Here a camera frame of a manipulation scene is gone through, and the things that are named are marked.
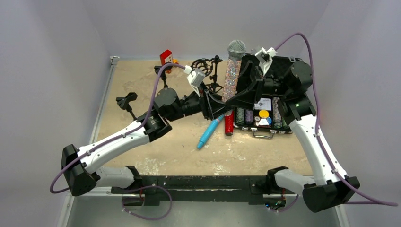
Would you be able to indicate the blue toy microphone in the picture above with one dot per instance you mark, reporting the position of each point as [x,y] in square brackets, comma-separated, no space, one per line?
[209,131]

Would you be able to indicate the red glitter microphone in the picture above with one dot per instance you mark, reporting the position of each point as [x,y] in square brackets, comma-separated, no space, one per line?
[229,123]

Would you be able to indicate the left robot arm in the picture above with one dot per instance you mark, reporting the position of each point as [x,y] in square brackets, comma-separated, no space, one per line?
[83,168]

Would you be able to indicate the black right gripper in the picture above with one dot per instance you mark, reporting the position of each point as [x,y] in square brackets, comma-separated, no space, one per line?
[257,83]

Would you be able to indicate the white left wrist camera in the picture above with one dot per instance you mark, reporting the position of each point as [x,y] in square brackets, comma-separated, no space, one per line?
[195,77]

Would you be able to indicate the black tripod shock mount stand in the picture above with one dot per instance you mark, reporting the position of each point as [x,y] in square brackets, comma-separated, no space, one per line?
[209,67]

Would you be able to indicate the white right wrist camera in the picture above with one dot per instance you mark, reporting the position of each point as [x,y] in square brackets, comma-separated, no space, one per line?
[265,57]

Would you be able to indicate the red toy block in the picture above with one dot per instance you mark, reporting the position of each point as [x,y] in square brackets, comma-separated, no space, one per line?
[167,57]

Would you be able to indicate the rhinestone silver microphone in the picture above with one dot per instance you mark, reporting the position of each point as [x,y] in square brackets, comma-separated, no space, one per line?
[236,51]

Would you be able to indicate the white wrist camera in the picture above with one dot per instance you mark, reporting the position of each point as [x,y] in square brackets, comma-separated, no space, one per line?
[265,57]
[195,77]

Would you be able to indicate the black poker chip case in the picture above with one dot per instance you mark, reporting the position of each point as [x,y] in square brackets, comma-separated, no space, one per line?
[265,114]

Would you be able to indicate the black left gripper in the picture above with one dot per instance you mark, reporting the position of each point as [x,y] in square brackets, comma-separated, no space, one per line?
[206,104]

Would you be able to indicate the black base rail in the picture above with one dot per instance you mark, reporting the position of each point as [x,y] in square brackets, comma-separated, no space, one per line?
[252,189]

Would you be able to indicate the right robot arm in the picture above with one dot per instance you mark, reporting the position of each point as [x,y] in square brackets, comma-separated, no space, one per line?
[289,80]

